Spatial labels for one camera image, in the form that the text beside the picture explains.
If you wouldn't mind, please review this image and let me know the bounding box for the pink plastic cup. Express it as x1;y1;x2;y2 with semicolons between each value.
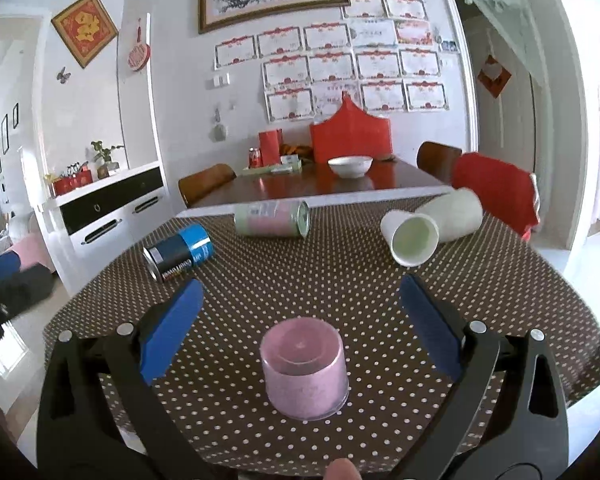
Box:
260;318;349;422

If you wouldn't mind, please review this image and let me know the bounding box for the white paper cup front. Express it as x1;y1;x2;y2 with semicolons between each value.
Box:
380;209;439;268

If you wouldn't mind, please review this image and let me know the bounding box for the white paper cup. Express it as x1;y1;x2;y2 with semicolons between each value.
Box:
415;188;483;243
380;209;439;268

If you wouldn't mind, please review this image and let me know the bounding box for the white paper cup rear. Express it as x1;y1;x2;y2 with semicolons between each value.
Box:
415;188;483;243

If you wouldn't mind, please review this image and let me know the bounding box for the person's right hand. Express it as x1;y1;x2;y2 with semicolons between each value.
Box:
323;458;362;480

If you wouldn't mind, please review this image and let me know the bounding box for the white black sideboard cabinet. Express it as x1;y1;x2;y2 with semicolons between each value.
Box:
35;162;173;296

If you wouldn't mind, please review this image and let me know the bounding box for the blue black can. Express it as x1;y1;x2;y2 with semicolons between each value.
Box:
143;223;213;283

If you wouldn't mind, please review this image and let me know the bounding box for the red box on sideboard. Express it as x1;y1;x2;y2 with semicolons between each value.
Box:
52;168;93;196

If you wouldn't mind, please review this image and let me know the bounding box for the brown polka dot tablecloth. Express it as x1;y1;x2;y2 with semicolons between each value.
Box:
36;198;600;479

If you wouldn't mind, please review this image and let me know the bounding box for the potted green plant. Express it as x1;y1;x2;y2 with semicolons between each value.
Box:
91;141;124;180

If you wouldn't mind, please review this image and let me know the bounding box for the red covered chair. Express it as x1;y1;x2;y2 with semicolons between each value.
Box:
451;153;540;242

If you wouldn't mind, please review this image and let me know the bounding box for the brown wooden chair left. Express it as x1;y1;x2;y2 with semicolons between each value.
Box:
178;164;236;208

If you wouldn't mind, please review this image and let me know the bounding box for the brown wooden chair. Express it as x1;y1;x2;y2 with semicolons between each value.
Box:
416;141;463;184
178;164;236;208

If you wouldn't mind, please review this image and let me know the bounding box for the brown wooden chair right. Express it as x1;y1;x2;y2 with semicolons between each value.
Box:
416;141;463;184

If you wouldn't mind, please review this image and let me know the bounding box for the pink green canister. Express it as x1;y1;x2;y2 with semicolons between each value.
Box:
234;200;310;238

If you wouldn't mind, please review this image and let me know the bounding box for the white ceramic bowl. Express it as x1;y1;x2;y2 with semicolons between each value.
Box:
328;156;374;179

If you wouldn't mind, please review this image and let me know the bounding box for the red soda can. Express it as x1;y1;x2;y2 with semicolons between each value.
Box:
249;148;263;169

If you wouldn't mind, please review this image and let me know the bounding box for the green flat box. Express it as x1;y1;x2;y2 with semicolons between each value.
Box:
240;155;302;176

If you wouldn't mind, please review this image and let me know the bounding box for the red diamond door decoration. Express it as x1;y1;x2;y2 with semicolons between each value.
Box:
477;54;512;99

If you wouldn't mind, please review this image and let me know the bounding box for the red gold diamond picture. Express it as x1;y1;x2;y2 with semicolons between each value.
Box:
50;0;118;68

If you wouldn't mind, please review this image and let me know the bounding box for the red round wall ornament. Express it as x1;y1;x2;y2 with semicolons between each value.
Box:
126;18;151;72

